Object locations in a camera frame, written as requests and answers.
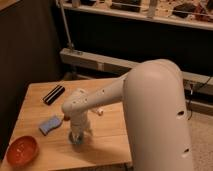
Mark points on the red-brown oblong object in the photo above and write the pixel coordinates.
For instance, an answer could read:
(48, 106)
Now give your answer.
(66, 118)

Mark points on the cluttered shelf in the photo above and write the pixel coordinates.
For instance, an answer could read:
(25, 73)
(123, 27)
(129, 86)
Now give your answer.
(188, 13)

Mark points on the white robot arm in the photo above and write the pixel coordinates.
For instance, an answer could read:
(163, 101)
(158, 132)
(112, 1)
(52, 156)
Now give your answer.
(155, 114)

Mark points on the black rectangular box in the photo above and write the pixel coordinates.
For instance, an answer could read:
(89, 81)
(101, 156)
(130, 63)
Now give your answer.
(53, 94)

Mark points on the wooden table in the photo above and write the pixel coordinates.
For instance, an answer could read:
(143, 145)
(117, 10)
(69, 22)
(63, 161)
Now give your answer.
(107, 145)

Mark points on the blue sponge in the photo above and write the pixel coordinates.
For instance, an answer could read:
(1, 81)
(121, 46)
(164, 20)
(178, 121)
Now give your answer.
(52, 123)

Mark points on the grey-blue ceramic cup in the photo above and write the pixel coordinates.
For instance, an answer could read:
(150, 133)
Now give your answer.
(76, 139)

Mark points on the orange ceramic bowl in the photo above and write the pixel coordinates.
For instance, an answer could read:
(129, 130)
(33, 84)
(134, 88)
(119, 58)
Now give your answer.
(22, 151)

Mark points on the grey baseboard rail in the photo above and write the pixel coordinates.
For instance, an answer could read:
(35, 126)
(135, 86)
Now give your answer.
(202, 100)

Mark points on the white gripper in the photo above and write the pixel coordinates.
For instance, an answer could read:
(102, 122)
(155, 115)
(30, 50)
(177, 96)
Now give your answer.
(80, 123)

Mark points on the metal stand pole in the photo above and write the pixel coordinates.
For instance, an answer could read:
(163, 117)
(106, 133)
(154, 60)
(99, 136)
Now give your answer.
(70, 44)

